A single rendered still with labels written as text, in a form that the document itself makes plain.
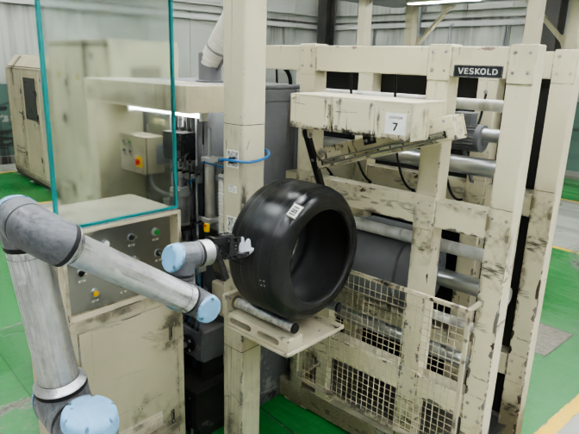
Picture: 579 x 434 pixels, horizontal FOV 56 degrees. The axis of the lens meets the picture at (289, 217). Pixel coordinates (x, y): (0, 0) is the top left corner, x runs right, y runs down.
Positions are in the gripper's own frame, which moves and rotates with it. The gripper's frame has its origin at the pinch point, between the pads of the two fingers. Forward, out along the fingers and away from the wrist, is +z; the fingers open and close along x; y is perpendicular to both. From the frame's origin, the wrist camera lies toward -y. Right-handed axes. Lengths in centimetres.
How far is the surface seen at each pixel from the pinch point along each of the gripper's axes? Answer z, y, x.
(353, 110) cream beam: 40, 55, -10
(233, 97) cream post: 14, 55, 32
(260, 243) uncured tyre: 1.7, 3.5, -3.2
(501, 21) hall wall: 953, 263, 320
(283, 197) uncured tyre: 12.9, 19.9, -2.3
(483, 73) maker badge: 69, 74, -48
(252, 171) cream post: 22.4, 25.4, 25.7
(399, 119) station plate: 40, 53, -31
